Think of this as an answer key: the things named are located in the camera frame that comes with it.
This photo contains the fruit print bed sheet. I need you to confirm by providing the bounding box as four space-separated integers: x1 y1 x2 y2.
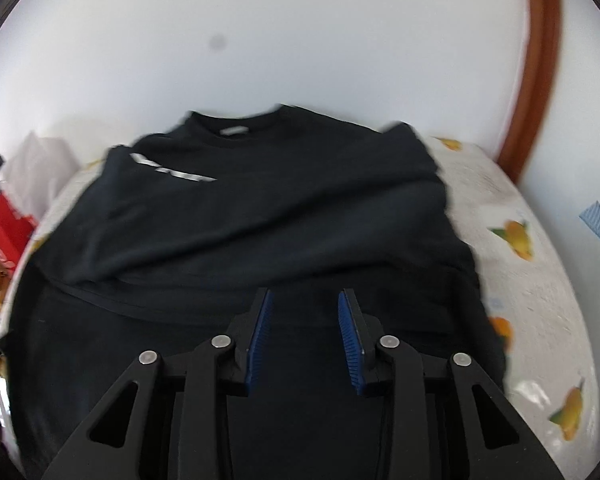
0 135 600 480

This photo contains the black sweatshirt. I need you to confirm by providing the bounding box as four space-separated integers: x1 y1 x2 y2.
2 104 507 480

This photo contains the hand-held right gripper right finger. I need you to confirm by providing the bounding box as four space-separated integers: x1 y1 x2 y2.
337 288 566 480

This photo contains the red bag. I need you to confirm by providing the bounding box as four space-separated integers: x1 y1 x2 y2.
0 192 39 269

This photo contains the white plastic bag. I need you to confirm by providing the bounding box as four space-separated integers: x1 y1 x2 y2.
2 130 84 221

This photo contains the brown wooden door frame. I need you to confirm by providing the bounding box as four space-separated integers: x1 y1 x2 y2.
497 0 564 184

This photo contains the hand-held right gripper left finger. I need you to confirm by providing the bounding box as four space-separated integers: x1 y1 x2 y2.
42 287 274 480

